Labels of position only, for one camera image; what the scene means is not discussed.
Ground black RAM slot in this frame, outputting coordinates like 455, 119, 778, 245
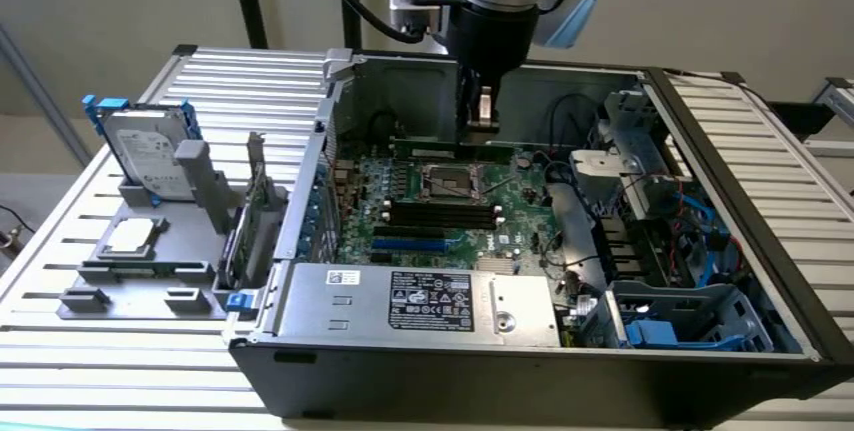
385, 215, 499, 231
390, 203, 502, 218
393, 197, 503, 212
387, 209, 501, 224

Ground green RAM stick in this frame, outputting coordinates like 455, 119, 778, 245
391, 136, 519, 163

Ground black wire loop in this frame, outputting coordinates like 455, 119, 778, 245
545, 92, 591, 152

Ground blue wire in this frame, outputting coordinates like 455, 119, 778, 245
673, 189, 741, 294

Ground grey parts rack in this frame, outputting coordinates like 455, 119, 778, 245
58, 139, 290, 323

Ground silver power supply unit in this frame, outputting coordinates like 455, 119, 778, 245
271, 262, 563, 349

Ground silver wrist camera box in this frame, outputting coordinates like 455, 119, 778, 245
389, 0, 463, 38

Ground green graphics card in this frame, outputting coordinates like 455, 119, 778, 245
216, 131, 271, 288

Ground CPU socket with metal frame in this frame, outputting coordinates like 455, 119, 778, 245
414, 162, 490, 201

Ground hard disk in blue caddy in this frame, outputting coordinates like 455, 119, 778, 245
80, 94, 203, 208

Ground blue case latch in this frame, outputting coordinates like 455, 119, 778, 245
226, 289, 259, 313

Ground black expansion slot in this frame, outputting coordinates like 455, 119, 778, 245
371, 225, 450, 241

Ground grey-blue disk bay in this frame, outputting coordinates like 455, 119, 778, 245
601, 278, 781, 353

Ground green motherboard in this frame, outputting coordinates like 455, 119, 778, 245
331, 139, 595, 297

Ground metal drive cage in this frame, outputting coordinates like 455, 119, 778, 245
570, 89, 695, 225

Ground black open PC case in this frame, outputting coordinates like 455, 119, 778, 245
224, 48, 854, 421

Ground blue expansion slot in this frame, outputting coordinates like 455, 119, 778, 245
371, 237, 450, 254

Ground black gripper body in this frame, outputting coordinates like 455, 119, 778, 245
445, 0, 539, 83

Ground silver CPU chip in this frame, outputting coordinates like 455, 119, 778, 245
106, 217, 164, 253

